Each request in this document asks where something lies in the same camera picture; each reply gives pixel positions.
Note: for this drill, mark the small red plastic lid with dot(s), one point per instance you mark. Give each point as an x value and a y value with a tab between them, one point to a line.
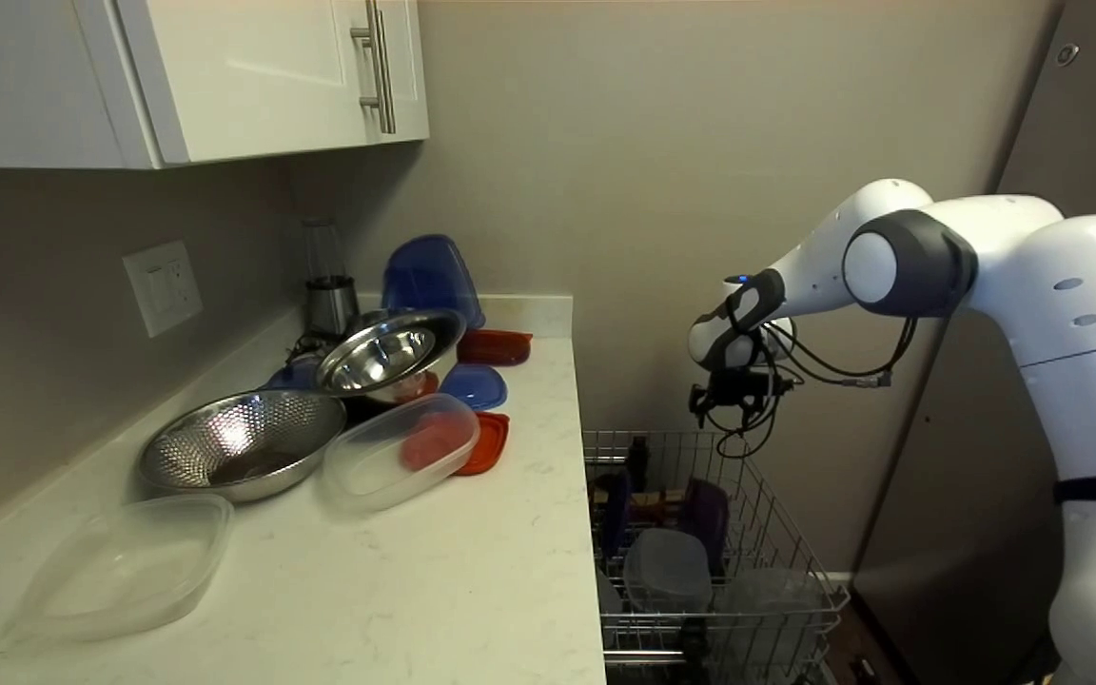
495	349

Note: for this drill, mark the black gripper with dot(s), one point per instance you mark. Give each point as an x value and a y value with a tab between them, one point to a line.
735	367

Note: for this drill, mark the large red plastic lid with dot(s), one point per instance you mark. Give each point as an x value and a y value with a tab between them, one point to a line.
484	441

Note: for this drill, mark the tall blue plastic container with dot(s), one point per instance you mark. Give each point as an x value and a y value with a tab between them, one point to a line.
436	284

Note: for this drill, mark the large steel mixing bowl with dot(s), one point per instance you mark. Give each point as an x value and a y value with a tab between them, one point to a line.
239	441

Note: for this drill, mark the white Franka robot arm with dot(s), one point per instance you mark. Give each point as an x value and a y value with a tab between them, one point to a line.
1081	318

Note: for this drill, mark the wooden utensil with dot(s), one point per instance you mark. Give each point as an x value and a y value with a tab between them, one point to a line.
660	504

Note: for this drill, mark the steel cup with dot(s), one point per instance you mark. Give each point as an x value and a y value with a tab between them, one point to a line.
333	304

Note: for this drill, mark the purple plastic container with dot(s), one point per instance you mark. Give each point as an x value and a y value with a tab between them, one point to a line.
705	516

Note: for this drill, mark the small steel bowl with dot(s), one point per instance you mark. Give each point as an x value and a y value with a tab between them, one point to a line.
385	350

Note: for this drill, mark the blue plastic lid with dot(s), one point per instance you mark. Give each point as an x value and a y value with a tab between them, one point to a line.
475	386

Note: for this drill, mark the grey round plastic container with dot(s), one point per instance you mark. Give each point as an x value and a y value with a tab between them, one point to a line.
667	573

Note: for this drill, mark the brown door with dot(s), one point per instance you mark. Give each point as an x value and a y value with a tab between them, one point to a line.
979	506

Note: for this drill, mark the white wall outlet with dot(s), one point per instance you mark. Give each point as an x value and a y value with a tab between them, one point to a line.
163	287

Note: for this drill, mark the white wall cabinet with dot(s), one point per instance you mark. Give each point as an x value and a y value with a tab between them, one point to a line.
191	76

